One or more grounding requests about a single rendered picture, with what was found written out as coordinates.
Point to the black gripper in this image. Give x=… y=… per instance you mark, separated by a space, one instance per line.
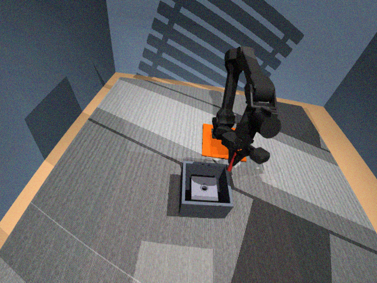
x=259 y=155

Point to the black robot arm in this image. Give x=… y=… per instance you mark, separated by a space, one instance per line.
x=258 y=87

